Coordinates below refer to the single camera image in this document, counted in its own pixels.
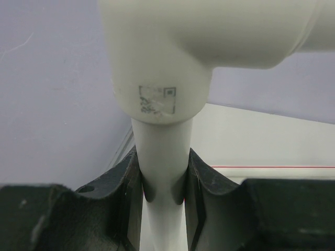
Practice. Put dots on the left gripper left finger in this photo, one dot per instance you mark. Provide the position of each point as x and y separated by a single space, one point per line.
104 214

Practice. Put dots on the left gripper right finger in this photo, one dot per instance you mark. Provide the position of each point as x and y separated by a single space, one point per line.
258 214

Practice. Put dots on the left aluminium frame post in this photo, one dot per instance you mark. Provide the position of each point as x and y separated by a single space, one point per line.
127 144

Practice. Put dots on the white PVC pipe frame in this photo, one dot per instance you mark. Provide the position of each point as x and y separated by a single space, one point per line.
162 55

